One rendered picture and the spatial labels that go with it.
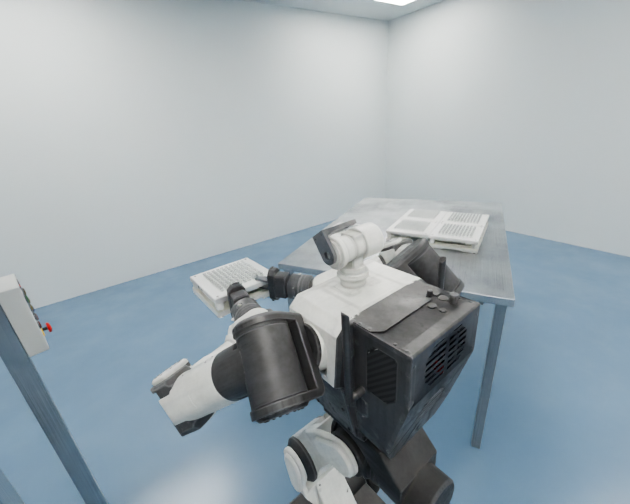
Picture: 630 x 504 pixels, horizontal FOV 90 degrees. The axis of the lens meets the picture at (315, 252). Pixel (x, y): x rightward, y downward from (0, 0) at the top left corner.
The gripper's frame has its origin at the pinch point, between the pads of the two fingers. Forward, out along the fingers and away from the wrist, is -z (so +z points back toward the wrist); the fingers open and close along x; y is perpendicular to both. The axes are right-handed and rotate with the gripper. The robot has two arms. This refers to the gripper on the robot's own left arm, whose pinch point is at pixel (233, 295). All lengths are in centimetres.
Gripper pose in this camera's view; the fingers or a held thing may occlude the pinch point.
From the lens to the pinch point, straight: 110.7
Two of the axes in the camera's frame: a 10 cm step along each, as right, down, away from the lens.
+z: 5.1, 3.2, -8.0
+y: 8.6, -2.5, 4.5
